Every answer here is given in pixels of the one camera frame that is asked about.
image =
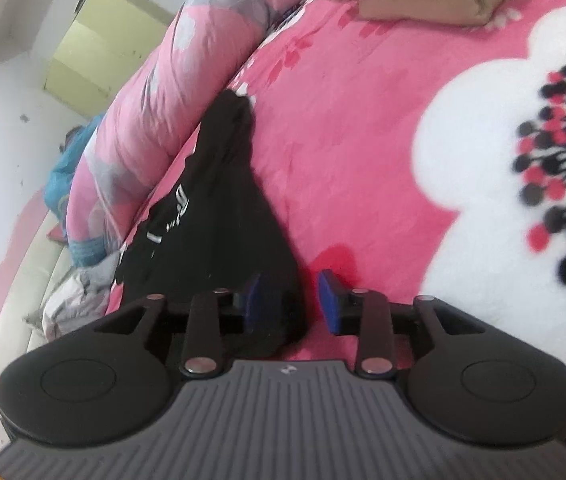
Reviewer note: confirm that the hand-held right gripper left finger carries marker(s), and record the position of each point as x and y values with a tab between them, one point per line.
253	305

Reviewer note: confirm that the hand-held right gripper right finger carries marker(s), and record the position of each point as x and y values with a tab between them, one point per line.
327	305

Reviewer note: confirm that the black T-shirt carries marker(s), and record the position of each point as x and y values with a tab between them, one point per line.
223	210

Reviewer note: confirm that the pink floral blanket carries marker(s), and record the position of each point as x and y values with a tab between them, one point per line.
363	135

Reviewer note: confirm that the white garment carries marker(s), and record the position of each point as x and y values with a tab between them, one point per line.
58	305

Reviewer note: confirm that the pink cushion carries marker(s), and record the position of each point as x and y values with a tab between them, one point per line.
57	233

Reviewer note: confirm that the pink grey floral quilt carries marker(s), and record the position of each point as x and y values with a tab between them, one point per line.
133	125

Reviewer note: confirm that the teal patterned pillow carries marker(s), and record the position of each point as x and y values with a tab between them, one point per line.
65	175

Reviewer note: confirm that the pink and cream headboard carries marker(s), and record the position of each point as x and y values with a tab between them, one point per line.
8	280

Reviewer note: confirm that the yellow-green wardrobe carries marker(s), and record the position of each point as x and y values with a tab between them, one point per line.
103	45

